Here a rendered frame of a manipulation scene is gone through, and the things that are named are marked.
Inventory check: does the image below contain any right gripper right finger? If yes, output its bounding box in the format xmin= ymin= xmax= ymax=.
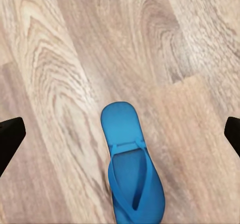
xmin=224 ymin=117 xmax=240 ymax=157

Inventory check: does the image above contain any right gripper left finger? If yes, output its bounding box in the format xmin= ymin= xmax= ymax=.
xmin=0 ymin=117 xmax=26 ymax=177

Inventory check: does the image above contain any sandal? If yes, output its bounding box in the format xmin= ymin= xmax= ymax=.
xmin=100 ymin=101 xmax=165 ymax=224

